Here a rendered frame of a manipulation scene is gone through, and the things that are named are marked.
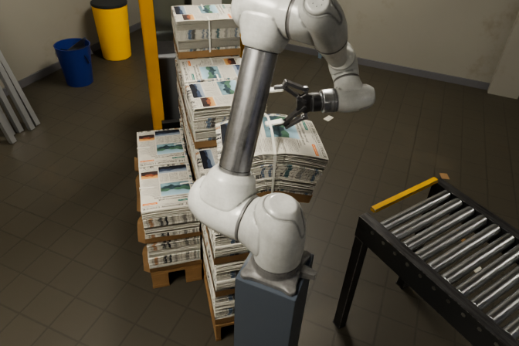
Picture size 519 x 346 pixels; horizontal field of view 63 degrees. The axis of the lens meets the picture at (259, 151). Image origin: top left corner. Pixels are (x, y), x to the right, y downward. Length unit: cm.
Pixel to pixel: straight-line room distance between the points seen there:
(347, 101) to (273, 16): 58
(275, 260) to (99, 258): 175
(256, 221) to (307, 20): 57
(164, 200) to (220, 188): 100
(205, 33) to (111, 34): 272
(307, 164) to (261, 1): 69
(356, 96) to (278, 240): 67
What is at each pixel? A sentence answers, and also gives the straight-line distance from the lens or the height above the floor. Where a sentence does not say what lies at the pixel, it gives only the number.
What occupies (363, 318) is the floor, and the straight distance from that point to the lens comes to 259.
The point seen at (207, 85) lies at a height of 107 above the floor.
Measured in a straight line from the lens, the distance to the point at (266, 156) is 156.
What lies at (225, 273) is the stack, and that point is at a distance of 199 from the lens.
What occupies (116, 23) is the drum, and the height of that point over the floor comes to 44.
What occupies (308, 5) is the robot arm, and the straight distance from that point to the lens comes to 110.
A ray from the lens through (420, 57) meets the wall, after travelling 532.
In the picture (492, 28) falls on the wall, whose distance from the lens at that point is 522.
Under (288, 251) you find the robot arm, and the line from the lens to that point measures 125.
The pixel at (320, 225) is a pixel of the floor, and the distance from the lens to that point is 300.
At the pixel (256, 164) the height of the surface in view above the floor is 114.
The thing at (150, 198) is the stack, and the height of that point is 60.
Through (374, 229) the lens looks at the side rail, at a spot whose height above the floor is 80.
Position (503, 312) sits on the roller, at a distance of 182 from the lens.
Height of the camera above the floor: 210
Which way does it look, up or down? 36 degrees down
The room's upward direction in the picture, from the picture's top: 3 degrees clockwise
